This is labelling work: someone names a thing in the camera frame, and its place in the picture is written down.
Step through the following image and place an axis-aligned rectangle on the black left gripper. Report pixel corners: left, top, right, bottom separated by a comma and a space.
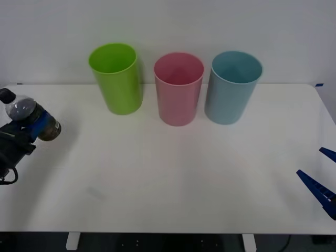
0, 111, 56, 169

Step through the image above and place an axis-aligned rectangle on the green plastic bin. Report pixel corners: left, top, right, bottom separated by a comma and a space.
88, 43, 144, 116

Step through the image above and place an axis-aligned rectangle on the pale blue plastic bin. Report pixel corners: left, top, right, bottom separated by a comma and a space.
204, 50, 263, 125

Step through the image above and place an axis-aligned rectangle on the pink plastic bin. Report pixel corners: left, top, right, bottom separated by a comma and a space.
153, 51, 205, 127

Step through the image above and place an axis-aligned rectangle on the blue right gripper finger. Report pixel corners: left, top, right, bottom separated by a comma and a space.
319, 146, 336, 163
296, 169, 336, 221

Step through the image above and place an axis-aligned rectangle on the black floor cable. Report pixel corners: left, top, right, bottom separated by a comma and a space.
277, 234, 292, 252

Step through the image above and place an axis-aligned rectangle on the white table leg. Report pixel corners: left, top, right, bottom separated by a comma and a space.
241, 233, 257, 252
65, 232, 81, 250

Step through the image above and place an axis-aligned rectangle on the dark bottle with black cap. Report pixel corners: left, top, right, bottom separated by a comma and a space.
0, 88, 62, 142

